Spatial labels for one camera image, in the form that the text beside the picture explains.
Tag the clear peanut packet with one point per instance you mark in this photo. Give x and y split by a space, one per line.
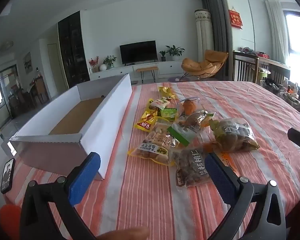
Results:
157 136

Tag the yellow-edged nut packet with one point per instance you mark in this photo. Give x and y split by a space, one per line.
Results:
150 153

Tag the orange cloth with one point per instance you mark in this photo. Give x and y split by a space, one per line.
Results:
11 217

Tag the black flat television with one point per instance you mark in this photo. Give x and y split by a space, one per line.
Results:
138 52

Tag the covered standing air conditioner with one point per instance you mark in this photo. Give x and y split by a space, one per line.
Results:
203 37

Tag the white sheer curtain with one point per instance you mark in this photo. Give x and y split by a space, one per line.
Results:
276 30

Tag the clear bag of brown nuts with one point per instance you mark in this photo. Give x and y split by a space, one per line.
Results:
232 136

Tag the large green potted plant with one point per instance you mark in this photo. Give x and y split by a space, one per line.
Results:
175 52

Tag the purple rug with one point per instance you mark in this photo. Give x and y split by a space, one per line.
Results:
174 79

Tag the white round vase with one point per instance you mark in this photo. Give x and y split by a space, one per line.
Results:
103 67

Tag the small green potted plant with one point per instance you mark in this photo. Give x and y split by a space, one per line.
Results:
162 55

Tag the yellow chicken feet packet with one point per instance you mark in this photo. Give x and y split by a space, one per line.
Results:
146 121

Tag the framed wall picture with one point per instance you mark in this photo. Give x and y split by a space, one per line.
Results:
27 62

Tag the black smartphone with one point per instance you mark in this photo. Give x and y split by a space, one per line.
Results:
7 175

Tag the wooden railing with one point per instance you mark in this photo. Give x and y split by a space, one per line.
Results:
245 65

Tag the brown walnut packet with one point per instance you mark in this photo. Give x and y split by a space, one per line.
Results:
190 167

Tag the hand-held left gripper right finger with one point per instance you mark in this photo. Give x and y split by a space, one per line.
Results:
220 177

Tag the white television cabinet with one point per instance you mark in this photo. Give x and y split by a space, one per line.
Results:
170 67

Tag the wooden dining chairs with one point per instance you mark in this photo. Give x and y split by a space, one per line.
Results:
37 90

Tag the cream interior door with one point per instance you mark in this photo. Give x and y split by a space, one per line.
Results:
55 67

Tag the white cardboard box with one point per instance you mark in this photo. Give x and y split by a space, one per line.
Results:
110 120

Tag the small yellow snack packet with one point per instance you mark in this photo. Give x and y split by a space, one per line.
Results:
166 91

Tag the red wall hanging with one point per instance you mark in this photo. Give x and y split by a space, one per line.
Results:
235 20

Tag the white snack packet yellow label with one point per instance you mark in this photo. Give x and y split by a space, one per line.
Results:
160 103

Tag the striped orange bedsheet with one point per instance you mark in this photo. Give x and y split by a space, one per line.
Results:
152 205

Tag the round ceiling lamp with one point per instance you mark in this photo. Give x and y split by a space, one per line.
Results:
7 46

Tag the orange lounge chair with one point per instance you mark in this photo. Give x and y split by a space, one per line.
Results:
202 65

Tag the person's left hand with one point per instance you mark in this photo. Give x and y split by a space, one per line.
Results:
130 233

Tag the pile of household clutter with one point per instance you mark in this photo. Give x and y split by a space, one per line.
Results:
287 92

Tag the black display cabinet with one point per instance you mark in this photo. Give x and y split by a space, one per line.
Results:
73 52

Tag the grey curtain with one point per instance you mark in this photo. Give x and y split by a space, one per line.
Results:
217 30

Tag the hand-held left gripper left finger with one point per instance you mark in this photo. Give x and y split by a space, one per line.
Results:
85 175

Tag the wooden bench with metal legs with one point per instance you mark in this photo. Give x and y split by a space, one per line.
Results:
146 69

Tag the clear zip bag green label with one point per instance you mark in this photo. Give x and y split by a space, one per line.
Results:
182 135

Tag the glass balcony door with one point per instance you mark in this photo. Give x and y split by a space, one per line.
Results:
0 97

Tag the orange snack clear packet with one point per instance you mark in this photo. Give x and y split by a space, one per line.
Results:
188 106

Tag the green snack packet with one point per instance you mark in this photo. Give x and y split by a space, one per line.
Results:
169 112

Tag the red flowers in vase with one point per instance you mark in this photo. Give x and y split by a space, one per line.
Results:
93 63

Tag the bushy green potted plant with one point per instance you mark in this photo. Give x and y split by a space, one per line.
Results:
110 61

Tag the clear bag of brown wafers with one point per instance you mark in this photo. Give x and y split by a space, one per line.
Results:
195 118

